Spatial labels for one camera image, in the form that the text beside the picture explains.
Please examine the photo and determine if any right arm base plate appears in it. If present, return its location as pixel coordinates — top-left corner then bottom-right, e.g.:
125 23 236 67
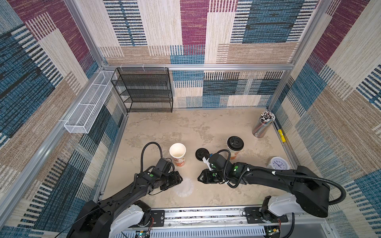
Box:
242 207 289 224

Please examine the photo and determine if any black wire shelf rack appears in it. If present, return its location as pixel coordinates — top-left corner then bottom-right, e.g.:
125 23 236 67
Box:
111 67 174 113

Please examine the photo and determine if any paper milk tea cup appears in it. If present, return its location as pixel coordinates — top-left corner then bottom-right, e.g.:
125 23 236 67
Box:
228 147 243 160
169 143 187 167

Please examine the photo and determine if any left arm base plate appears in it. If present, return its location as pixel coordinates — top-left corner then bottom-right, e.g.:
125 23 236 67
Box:
141 210 165 228

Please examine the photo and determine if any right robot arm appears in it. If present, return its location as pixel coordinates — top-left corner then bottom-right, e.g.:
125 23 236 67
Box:
195 148 346 218

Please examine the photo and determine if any white leak-proof paper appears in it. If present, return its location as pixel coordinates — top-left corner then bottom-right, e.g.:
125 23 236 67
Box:
175 178 194 197

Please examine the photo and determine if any white mesh wall basket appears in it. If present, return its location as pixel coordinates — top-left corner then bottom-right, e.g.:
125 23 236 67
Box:
64 71 114 134

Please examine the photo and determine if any black lid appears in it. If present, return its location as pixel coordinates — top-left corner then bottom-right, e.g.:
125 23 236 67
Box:
195 148 210 161
227 136 244 151

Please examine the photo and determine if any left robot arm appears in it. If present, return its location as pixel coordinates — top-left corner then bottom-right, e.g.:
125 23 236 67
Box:
56 141 183 238

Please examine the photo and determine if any yellow marker on rail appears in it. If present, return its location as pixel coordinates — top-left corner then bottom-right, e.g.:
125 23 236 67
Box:
278 129 286 143

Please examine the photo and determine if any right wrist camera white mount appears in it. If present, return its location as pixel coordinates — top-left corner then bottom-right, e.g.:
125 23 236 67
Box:
202 157 212 171

